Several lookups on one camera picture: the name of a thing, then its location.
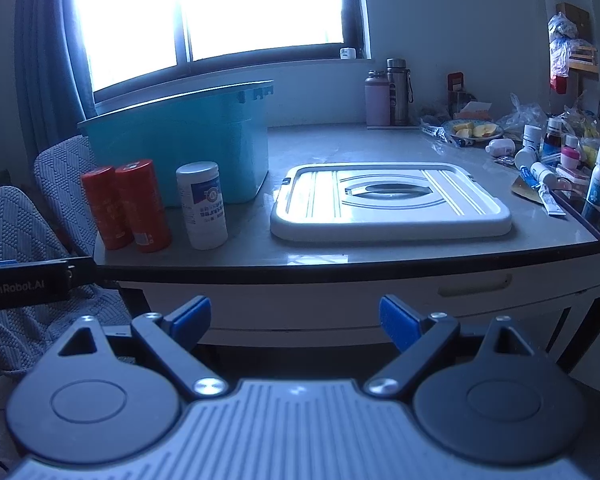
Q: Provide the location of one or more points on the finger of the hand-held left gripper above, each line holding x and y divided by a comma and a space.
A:
30, 285

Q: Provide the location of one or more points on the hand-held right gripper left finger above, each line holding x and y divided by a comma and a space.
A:
192, 317

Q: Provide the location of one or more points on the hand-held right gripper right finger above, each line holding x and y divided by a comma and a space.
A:
397, 322

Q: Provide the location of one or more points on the white plastic box lid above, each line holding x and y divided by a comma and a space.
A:
380, 220

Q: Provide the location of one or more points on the marble desktop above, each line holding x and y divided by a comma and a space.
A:
380, 147

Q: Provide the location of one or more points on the grey patterned chair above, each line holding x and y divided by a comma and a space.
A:
20, 230
62, 175

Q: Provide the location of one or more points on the red cylindrical canister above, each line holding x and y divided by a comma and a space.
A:
145, 205
105, 210

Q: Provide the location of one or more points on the white cylindrical canister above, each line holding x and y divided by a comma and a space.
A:
202, 205

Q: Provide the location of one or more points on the teal plastic storage box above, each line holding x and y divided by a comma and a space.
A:
180, 135

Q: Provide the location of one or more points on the gold foil packet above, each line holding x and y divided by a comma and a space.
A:
525, 190

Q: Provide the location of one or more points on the black desk leg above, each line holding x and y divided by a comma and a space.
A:
587, 330

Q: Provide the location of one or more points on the blue and white wrapped packet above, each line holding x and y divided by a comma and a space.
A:
435, 131

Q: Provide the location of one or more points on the small white pill bottle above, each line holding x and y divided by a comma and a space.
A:
500, 147

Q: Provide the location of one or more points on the plate of apple slices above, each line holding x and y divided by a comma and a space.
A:
472, 131

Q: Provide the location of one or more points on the pink water bottle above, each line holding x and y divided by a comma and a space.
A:
377, 102

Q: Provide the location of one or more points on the steel thermos bottle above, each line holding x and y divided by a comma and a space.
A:
397, 95

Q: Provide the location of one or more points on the white medicine bottle blue label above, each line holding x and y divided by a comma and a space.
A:
532, 139

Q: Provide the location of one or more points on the orange and white paper box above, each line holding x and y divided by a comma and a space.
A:
477, 107

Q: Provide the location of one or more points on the blue curtain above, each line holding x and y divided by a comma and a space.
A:
45, 50

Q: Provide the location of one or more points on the red topped dark jar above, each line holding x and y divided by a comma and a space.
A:
457, 92

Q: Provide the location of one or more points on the brown syrup bottle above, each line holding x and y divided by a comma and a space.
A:
552, 140

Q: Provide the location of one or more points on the pink labelled small bottle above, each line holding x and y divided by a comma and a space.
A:
569, 155

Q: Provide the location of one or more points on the clear plastic bag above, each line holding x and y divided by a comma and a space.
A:
522, 112

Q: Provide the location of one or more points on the yellow plastic bag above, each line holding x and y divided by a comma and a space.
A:
591, 132

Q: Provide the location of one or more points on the small white windowsill container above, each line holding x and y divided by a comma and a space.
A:
347, 53

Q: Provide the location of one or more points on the window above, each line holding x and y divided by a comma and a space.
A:
205, 5

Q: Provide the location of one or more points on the hanging plastic bags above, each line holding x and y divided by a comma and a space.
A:
561, 50

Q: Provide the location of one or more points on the wooden wall shelf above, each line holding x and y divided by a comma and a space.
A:
582, 55

